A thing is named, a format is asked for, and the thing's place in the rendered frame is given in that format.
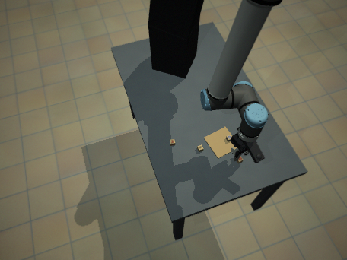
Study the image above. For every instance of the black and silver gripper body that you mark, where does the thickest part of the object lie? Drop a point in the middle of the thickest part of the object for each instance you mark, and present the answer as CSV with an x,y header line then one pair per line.
x,y
239,143

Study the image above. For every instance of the tan flat mat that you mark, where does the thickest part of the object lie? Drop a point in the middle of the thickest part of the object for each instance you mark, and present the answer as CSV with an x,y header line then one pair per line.
x,y
218,143

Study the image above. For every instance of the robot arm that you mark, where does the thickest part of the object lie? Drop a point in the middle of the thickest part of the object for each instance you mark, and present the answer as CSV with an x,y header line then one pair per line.
x,y
222,92

